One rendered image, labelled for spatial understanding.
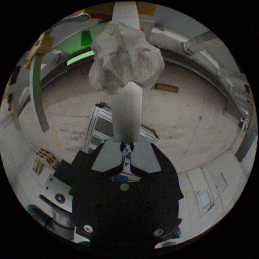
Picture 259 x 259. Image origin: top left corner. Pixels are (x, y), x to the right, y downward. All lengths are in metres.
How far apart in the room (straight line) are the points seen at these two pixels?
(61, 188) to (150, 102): 1.04
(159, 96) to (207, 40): 0.89
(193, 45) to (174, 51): 0.08
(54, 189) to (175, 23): 0.79
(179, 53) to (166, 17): 0.24
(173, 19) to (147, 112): 0.99
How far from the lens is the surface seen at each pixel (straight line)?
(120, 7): 0.16
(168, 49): 0.31
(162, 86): 0.93
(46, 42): 0.30
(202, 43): 0.30
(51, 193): 0.30
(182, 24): 0.52
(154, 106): 1.00
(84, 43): 0.30
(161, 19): 0.50
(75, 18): 0.20
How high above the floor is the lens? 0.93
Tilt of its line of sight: 59 degrees down
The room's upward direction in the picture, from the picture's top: 178 degrees counter-clockwise
